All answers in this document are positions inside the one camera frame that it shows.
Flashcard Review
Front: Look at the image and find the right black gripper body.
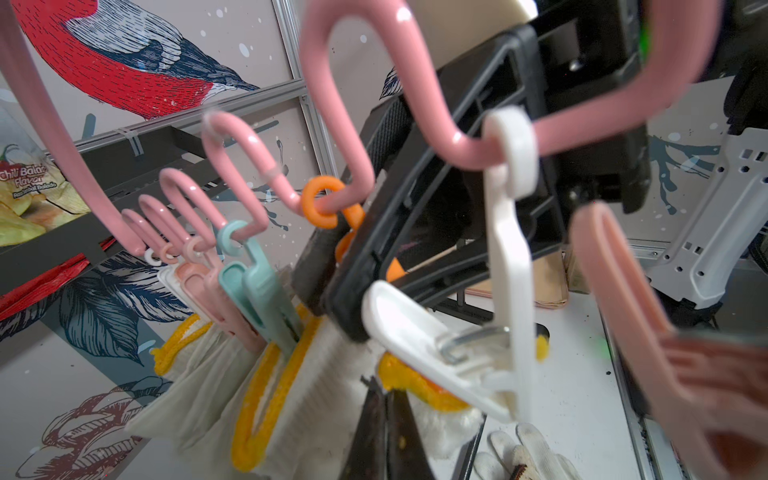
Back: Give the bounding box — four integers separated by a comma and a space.
291, 1, 650, 342

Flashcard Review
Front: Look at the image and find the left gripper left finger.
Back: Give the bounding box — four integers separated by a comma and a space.
339, 377, 386, 480

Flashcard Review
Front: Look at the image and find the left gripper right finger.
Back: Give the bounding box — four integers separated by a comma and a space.
387, 390, 434, 480

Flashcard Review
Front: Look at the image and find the white yellow-trim work glove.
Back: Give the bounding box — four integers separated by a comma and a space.
179, 305, 325, 475

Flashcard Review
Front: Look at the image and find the pink clip hanger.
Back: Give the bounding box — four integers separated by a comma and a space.
0, 0, 768, 480

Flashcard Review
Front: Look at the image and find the tan pink-edged placemat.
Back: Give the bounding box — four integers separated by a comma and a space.
465, 245, 589, 311

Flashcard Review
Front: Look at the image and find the mint green clothespin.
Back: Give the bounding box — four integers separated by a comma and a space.
217, 220, 304, 357

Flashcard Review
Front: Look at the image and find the red cassava chips bag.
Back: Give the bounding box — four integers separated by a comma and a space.
1, 110, 89, 321

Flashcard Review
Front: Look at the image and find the dark wall basket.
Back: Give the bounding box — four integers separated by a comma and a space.
1, 126, 225, 294

